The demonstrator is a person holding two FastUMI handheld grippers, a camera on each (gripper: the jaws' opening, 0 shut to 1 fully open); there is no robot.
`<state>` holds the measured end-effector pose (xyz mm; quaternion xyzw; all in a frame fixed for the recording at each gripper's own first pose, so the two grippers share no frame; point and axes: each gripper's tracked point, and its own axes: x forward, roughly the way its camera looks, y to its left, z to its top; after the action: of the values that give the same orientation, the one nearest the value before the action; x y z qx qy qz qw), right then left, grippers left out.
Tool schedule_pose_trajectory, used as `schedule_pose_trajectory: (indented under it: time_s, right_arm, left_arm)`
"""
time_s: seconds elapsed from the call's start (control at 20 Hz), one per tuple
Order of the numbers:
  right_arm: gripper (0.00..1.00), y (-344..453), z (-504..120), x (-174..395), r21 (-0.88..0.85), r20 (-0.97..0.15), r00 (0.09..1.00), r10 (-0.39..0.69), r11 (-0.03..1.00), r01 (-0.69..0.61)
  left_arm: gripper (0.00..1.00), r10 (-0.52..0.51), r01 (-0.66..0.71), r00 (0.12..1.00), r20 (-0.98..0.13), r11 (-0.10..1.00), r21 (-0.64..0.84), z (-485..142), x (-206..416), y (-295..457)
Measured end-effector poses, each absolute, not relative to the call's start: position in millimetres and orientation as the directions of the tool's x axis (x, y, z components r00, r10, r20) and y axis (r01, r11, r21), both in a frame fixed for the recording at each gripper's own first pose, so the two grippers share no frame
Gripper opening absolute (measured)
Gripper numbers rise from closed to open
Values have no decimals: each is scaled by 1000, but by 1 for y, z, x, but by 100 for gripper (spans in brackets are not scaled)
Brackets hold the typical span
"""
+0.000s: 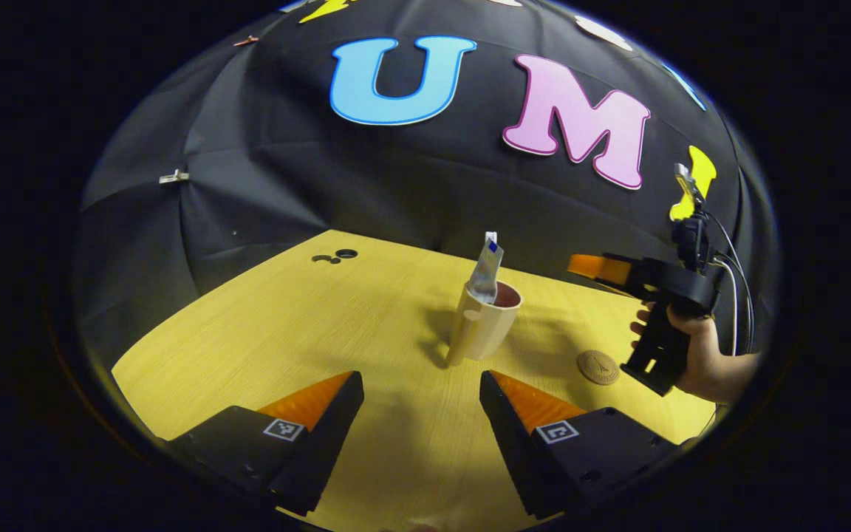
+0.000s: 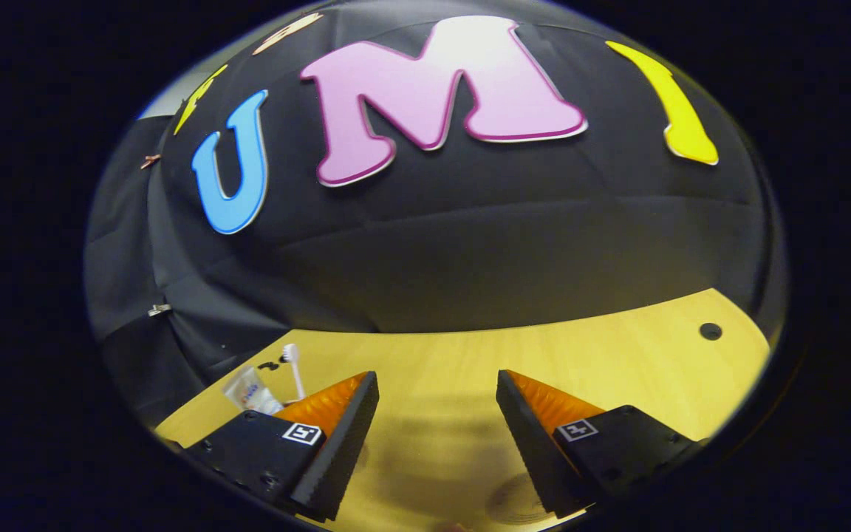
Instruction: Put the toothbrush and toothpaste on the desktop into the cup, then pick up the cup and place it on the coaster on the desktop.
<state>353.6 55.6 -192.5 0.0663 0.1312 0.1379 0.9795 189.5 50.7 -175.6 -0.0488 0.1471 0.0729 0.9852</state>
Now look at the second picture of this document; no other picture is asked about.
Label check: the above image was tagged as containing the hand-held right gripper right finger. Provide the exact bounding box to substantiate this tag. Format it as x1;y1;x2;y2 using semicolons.
496;369;707;518

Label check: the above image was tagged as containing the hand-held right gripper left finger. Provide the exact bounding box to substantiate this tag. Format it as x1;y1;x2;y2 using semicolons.
184;371;380;522

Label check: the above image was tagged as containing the round cork coaster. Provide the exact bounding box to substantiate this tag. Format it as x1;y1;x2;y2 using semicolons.
485;473;553;527

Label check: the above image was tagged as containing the white toothbrush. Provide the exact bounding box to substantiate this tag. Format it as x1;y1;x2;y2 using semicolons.
282;344;307;402

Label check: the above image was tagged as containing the white toothpaste tube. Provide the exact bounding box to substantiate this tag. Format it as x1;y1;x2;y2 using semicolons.
223;366;284;415

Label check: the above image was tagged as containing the wooden desktop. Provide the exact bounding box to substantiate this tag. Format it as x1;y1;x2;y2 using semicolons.
154;288;772;532

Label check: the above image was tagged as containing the black backdrop cloth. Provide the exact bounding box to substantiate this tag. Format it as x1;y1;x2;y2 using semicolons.
84;0;788;429

